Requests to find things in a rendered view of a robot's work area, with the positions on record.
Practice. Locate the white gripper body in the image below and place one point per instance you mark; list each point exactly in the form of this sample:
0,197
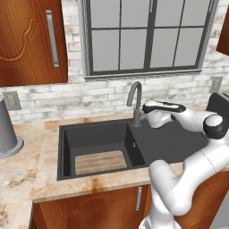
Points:
157,122

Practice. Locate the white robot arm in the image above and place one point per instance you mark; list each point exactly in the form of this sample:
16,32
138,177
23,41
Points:
193,167

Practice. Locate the grey curved sink faucet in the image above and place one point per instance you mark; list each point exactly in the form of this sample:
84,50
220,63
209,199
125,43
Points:
137,114

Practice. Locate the black kitchen sink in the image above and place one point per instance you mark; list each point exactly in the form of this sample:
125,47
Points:
167,143

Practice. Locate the striped wooden cutting board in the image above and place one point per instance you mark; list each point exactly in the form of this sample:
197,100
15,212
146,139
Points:
100,162

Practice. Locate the black toaster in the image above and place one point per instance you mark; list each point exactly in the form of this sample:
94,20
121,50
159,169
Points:
217,104

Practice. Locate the dark framed window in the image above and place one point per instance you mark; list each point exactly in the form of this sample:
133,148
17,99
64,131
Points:
146,35

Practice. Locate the brown wooden base cupboard door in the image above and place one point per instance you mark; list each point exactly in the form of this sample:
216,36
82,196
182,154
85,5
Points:
92,210
208,202

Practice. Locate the grey cylindrical appliance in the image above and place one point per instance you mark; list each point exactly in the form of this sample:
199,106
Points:
6,134

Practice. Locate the grey wall outlet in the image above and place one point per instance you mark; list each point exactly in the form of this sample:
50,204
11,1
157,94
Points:
216,84
11,100

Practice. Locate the brown wooden wall cupboard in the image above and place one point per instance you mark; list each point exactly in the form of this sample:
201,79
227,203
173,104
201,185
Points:
224,32

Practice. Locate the brown wooden wall cupboard door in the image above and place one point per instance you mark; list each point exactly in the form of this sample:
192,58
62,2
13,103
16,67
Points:
21,41

